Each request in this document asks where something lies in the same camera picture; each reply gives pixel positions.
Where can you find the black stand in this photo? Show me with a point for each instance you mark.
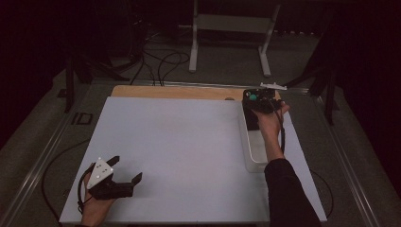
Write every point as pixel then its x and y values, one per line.
pixel 70 88
pixel 329 101

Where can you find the person's left hand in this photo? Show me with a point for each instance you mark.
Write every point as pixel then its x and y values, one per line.
pixel 94 209

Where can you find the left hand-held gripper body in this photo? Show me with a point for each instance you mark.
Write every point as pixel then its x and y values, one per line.
pixel 101 173

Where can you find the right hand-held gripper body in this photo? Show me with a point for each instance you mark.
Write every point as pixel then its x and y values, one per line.
pixel 263 101

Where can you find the white board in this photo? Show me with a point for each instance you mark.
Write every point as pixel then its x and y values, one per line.
pixel 189 142

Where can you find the person's right hand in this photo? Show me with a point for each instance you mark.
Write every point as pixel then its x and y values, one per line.
pixel 271 126

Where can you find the metal floor rail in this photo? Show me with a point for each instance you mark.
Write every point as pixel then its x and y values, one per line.
pixel 34 164
pixel 350 176

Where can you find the white metal stand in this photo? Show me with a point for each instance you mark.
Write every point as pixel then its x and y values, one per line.
pixel 233 23

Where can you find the white plastic bin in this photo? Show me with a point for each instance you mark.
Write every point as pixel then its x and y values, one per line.
pixel 257 151

